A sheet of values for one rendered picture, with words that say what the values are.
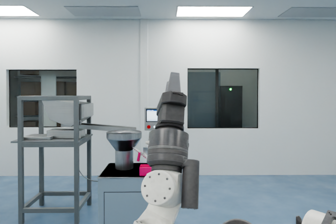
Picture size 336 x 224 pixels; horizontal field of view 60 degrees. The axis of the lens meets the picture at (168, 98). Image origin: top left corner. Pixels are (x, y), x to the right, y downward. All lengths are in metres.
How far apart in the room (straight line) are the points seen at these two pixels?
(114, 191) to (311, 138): 4.21
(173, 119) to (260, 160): 5.24
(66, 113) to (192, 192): 3.14
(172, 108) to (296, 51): 5.43
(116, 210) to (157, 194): 2.35
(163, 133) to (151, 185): 0.11
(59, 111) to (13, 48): 2.67
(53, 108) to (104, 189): 1.30
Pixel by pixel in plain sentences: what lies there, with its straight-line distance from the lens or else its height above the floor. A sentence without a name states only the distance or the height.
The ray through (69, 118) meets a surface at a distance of 3.66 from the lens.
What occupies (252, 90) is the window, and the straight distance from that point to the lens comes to 5.75.
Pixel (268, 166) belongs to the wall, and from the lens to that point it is 5.90.
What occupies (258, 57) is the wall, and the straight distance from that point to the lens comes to 5.72.
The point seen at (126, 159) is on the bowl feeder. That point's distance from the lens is 3.01.
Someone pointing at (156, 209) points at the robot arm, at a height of 1.28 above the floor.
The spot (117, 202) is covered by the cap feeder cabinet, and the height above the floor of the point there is 0.53.
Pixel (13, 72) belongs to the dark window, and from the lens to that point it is 6.19.
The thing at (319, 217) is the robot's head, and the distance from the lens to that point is 0.57.
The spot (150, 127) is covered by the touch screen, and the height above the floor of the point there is 1.17.
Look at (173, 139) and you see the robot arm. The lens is 0.61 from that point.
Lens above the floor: 1.54
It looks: 1 degrees down
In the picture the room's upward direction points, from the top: straight up
